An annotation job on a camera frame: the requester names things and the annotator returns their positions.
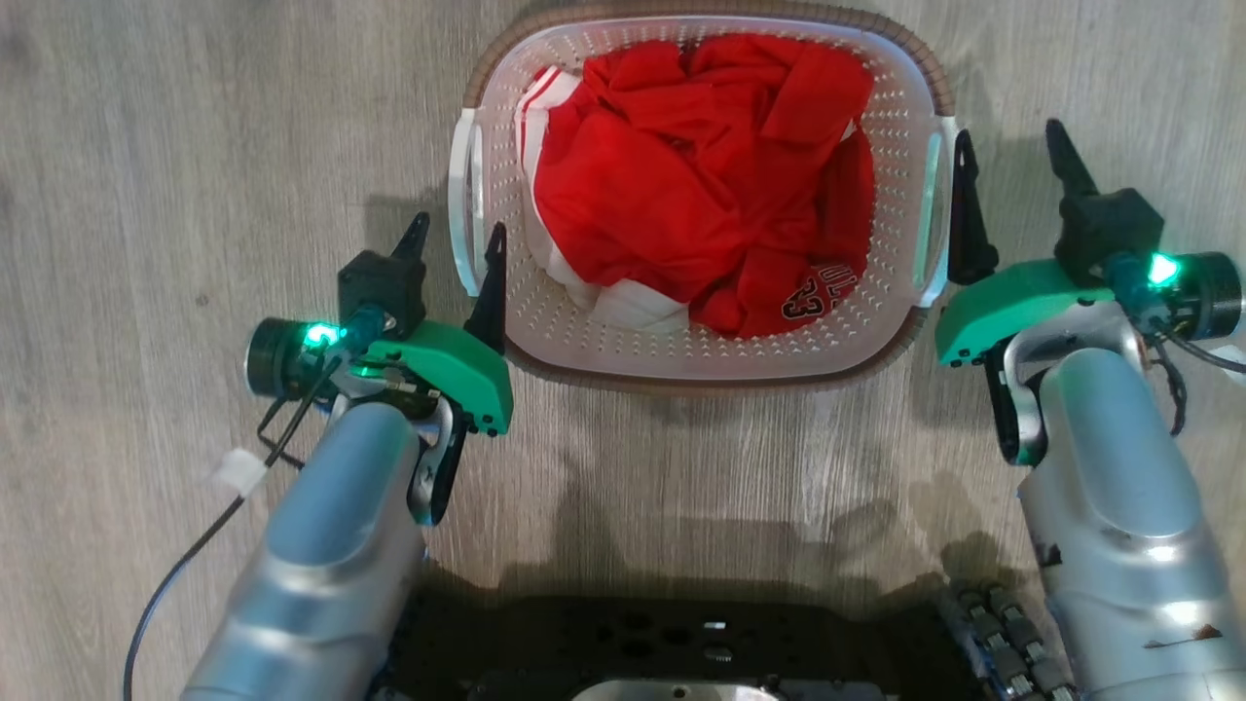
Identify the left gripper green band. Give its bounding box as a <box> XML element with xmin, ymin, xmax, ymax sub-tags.
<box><xmin>244</xmin><ymin>212</ymin><xmax>515</xmax><ymax>437</ymax></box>

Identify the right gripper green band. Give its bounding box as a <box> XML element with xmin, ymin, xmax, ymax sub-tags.
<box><xmin>934</xmin><ymin>119</ymin><xmax>1245</xmax><ymax>370</ymax></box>

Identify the white perforated plastic laundry basket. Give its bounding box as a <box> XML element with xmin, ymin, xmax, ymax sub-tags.
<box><xmin>447</xmin><ymin>0</ymin><xmax>961</xmax><ymax>396</ymax></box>

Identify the red and white jersey clothing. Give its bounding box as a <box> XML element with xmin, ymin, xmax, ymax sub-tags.
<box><xmin>513</xmin><ymin>34</ymin><xmax>877</xmax><ymax>341</ymax></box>

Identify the grey roller omni wheel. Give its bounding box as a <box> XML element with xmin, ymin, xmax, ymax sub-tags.
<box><xmin>937</xmin><ymin>582</ymin><xmax>1080</xmax><ymax>701</ymax></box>

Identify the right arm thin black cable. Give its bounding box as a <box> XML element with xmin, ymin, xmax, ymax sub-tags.
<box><xmin>1147</xmin><ymin>326</ymin><xmax>1246</xmax><ymax>437</ymax></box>

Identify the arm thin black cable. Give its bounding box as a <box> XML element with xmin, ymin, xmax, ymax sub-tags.
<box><xmin>1147</xmin><ymin>326</ymin><xmax>1246</xmax><ymax>437</ymax></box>
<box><xmin>123</xmin><ymin>358</ymin><xmax>344</xmax><ymax>701</ymax></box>

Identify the white tag on cable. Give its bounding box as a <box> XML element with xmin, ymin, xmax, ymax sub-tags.
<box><xmin>208</xmin><ymin>448</ymin><xmax>270</xmax><ymax>498</ymax></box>

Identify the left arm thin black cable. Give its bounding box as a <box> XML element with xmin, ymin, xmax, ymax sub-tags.
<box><xmin>123</xmin><ymin>358</ymin><xmax>344</xmax><ymax>701</ymax></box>

